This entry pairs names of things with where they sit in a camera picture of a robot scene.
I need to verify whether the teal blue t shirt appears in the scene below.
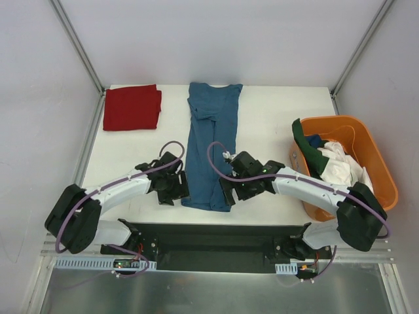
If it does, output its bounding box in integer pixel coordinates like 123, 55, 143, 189
181, 82, 243, 212

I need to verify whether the white t shirt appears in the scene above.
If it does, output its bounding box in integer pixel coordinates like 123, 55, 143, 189
317, 141, 374, 193

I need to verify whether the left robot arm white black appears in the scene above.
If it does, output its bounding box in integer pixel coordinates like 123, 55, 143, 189
45, 152, 189, 254

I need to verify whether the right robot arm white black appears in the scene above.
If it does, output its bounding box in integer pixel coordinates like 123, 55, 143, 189
220, 151, 387, 258

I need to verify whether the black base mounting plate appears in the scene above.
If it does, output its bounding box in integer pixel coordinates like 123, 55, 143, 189
100, 222, 333, 271

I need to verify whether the folded red t shirt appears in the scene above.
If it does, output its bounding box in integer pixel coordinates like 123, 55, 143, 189
103, 84, 162, 131

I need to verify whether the royal blue t shirt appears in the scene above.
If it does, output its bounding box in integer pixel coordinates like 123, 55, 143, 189
305, 134, 327, 149

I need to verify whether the orange plastic basket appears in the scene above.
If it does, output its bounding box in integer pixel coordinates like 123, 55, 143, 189
289, 115, 398, 211

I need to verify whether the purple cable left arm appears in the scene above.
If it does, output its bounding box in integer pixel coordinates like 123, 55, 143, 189
54, 140, 186, 279

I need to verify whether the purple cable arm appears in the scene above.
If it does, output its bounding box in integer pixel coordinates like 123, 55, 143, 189
207, 141, 393, 282
54, 140, 186, 279

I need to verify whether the right white cable duct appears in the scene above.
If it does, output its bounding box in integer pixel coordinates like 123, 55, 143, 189
275, 262, 298, 275

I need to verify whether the white cable duct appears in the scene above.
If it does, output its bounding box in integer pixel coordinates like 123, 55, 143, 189
275, 262, 298, 275
55, 257, 157, 271

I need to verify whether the left white cable duct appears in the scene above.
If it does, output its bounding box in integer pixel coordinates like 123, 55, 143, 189
55, 257, 157, 271

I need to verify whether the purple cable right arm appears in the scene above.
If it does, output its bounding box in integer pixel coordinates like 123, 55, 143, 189
207, 141, 393, 282

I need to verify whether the aluminium front rail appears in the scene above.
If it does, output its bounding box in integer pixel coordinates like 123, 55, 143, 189
41, 233, 396, 264

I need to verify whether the left aluminium frame post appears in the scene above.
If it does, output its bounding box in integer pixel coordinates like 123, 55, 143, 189
48, 0, 106, 92

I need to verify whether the aluminium frame post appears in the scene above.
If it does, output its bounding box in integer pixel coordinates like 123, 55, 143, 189
48, 0, 106, 92
331, 0, 395, 97

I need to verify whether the right aluminium frame post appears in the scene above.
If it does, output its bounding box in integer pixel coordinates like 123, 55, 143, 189
331, 0, 395, 97

